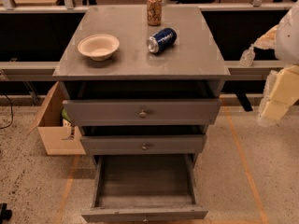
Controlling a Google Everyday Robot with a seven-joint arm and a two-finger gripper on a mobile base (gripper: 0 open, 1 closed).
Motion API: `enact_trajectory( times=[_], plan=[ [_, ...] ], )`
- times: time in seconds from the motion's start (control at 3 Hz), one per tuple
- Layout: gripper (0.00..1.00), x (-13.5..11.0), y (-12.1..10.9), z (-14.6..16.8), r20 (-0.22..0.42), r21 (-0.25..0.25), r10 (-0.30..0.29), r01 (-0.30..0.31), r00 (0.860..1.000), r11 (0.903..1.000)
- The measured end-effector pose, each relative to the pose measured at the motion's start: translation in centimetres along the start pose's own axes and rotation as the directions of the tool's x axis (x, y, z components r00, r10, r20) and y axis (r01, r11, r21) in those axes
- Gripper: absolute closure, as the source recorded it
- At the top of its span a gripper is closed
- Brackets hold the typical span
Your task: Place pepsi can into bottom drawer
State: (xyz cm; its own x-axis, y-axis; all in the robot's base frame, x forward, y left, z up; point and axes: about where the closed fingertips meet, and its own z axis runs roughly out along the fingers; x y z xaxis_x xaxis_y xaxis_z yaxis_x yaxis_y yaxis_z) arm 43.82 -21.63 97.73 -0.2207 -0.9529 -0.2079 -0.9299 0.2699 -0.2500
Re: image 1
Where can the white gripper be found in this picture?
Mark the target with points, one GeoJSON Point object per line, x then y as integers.
{"type": "Point", "coordinates": [288, 37]}

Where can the blue pepsi can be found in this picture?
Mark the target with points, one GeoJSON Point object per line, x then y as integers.
{"type": "Point", "coordinates": [161, 40]}

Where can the grey wooden drawer cabinet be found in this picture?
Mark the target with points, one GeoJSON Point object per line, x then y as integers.
{"type": "Point", "coordinates": [192, 68]}

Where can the gold soda can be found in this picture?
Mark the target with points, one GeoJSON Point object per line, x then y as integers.
{"type": "Point", "coordinates": [154, 12]}

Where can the grey middle drawer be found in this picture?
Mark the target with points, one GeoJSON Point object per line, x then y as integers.
{"type": "Point", "coordinates": [143, 144]}

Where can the grey open bottom drawer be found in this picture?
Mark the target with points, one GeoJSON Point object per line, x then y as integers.
{"type": "Point", "coordinates": [144, 188]}

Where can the grey top drawer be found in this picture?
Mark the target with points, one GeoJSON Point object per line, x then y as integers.
{"type": "Point", "coordinates": [142, 112]}

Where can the clear sanitizer bottle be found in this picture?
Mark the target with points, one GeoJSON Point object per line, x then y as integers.
{"type": "Point", "coordinates": [247, 57]}

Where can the beige paper bowl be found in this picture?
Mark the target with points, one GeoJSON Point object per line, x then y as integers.
{"type": "Point", "coordinates": [98, 47]}

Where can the cardboard box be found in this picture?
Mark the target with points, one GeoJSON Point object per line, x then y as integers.
{"type": "Point", "coordinates": [56, 138]}

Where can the black object on floor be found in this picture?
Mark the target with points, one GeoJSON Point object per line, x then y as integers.
{"type": "Point", "coordinates": [5, 214]}

